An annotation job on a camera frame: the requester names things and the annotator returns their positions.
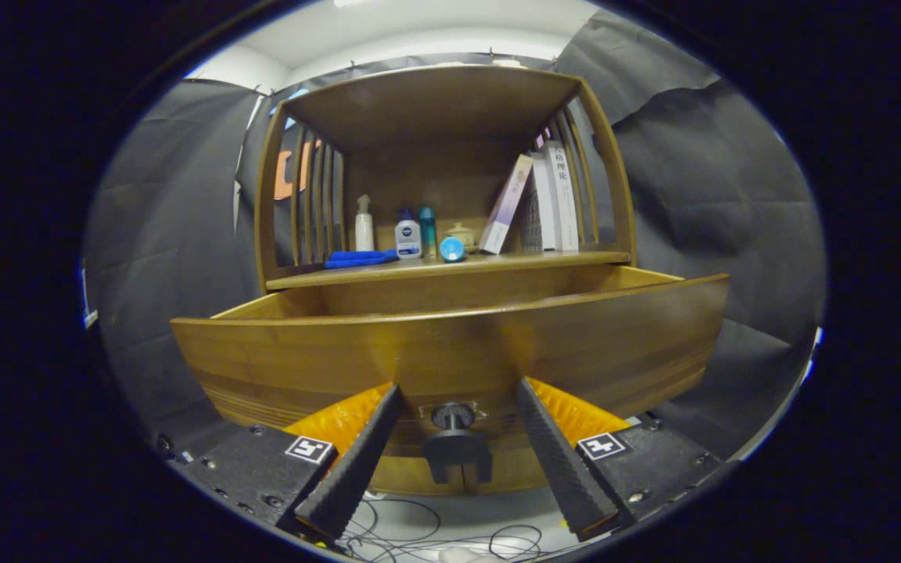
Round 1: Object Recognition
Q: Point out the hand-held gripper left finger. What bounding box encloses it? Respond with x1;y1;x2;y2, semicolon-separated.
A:
173;382;403;548

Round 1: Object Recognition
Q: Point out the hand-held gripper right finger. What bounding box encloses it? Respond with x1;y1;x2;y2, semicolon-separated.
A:
515;376;725;543

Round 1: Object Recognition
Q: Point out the wooden drawer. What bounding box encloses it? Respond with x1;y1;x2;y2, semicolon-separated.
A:
171;264;731;486

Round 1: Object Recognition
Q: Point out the wooden cabinet door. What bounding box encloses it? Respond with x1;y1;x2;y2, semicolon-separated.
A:
462;450;557;496
371;454;465;496

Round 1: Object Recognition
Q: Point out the wooden countertop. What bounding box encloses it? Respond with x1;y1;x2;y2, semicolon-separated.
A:
265;250;631;292

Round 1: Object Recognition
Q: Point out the wooden cabinet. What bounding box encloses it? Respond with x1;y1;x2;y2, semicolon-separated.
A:
253;64;639;497

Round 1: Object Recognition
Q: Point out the blue folded cloth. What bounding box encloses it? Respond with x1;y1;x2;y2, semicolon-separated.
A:
324;249;400;270

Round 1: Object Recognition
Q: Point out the white pump bottle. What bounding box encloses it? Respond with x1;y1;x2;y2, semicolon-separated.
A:
354;194;375;253

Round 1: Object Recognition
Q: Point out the white bottle with blue cap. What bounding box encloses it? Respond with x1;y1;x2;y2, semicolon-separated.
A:
394;207;423;260

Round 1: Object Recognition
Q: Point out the teal bottle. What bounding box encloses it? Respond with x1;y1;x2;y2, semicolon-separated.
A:
418;206;438;259

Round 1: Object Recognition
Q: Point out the grey patterned book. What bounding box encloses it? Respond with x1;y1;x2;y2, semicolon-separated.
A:
517;168;543;253

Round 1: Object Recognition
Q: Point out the plain white book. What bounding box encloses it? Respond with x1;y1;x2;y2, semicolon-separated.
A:
530;151;559;251

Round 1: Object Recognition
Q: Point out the pink and white book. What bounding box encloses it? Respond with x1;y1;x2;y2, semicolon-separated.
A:
479;154;534;255

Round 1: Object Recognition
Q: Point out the white book with black print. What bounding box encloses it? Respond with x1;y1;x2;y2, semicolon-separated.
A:
542;141;580;252

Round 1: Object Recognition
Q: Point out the tangle of black cables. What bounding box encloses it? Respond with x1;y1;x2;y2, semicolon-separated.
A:
337;494;569;563

